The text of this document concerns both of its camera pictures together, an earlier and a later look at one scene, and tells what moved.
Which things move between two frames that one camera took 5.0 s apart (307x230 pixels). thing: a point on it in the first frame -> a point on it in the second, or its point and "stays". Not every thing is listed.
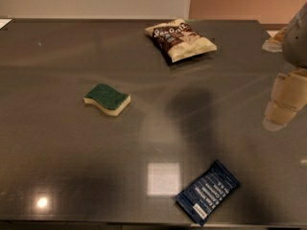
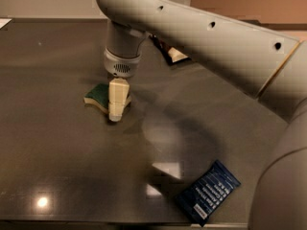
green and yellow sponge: (107, 99) stays
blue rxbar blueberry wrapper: (206, 195) stays
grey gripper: (296, 43) -> (121, 64)
